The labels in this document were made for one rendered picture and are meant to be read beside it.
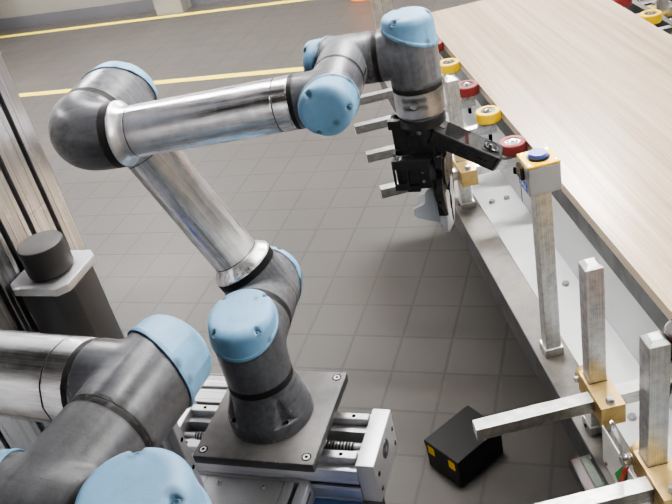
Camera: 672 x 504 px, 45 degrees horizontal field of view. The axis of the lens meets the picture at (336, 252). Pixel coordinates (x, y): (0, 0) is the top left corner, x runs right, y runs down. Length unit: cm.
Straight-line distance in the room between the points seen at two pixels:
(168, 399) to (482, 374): 241
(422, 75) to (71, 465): 78
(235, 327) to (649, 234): 109
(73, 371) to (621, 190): 174
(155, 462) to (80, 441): 9
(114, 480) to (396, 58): 80
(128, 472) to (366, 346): 270
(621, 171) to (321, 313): 158
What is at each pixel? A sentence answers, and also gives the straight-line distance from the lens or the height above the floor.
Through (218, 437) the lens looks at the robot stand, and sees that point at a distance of 146.
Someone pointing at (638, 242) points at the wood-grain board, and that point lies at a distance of 200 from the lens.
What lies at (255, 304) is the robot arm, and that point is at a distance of 133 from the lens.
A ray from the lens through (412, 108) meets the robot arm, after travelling 119.
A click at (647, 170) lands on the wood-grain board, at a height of 90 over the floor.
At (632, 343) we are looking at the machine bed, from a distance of 209.
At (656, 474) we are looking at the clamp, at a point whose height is 87.
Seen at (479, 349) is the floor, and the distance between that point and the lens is 310.
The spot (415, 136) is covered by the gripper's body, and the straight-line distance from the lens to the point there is 124.
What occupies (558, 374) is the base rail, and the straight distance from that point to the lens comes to 194.
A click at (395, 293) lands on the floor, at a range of 344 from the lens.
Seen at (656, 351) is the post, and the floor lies 113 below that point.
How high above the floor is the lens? 202
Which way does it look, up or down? 32 degrees down
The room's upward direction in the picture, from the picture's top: 13 degrees counter-clockwise
